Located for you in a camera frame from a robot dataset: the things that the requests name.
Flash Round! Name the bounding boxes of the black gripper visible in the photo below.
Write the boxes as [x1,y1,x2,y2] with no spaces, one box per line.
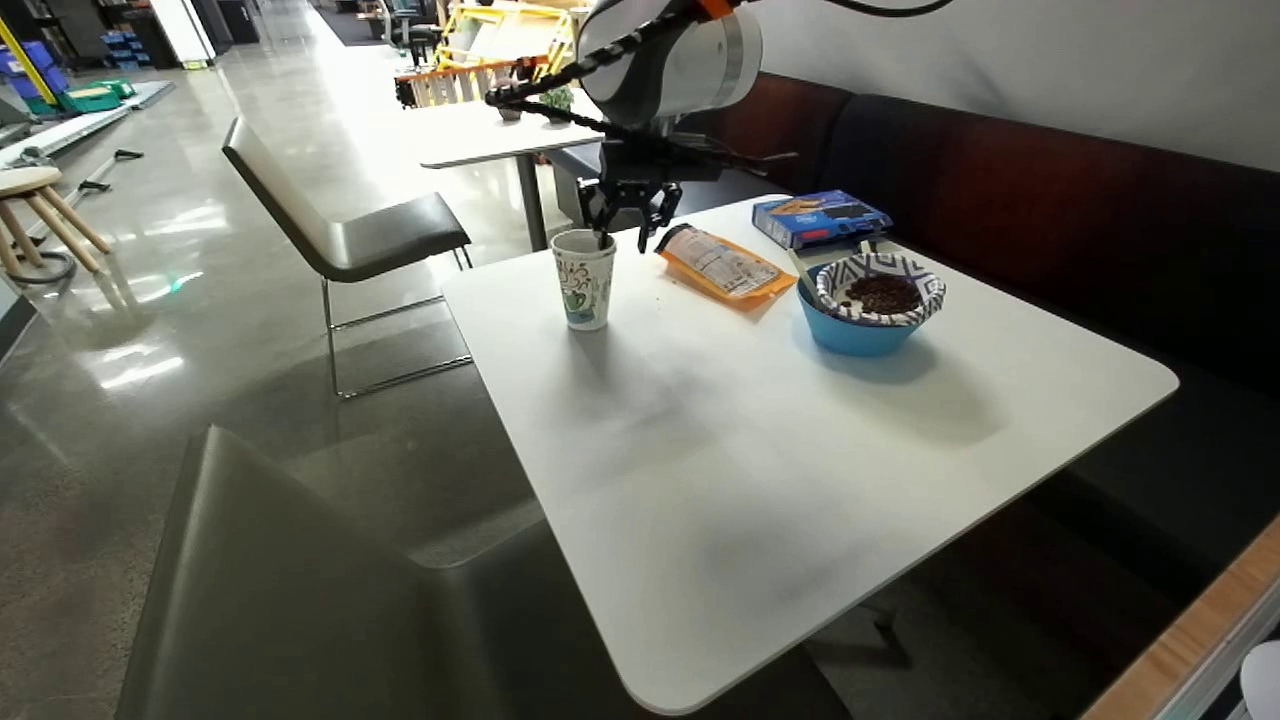
[579,136,696,252]

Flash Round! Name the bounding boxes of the white patterned paper cup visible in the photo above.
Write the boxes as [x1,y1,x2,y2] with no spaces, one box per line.
[552,230,618,331]

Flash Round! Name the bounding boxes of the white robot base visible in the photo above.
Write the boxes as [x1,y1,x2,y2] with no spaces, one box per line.
[1241,642,1280,720]

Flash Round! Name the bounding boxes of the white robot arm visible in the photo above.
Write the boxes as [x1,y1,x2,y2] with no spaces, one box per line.
[578,0,764,244]

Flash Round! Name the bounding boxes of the orange snack packet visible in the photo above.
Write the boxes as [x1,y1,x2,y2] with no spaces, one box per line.
[658,223,796,311]

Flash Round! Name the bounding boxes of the blue cookie box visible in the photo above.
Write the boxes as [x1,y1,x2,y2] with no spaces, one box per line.
[754,189,893,252]

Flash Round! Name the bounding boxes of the patterned paper bowl with food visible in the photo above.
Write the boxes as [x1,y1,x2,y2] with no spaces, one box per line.
[809,252,950,327]

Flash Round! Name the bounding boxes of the blue plastic bowl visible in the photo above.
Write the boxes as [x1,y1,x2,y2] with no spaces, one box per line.
[801,270,919,356]

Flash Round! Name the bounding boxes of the dark grey chair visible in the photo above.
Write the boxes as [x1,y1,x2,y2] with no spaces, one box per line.
[219,117,471,401]

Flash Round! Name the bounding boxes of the near grey chair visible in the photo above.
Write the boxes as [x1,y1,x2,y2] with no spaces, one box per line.
[118,427,635,720]

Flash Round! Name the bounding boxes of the black bench seat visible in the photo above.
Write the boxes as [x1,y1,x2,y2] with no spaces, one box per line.
[691,76,1280,668]

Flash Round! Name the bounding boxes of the wooden stool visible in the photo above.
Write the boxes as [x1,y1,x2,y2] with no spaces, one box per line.
[0,164,131,311]

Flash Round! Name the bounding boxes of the wooden plank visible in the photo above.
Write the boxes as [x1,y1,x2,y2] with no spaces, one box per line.
[1083,515,1280,720]

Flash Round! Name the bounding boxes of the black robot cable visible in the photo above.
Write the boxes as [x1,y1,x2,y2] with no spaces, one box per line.
[479,23,696,144]

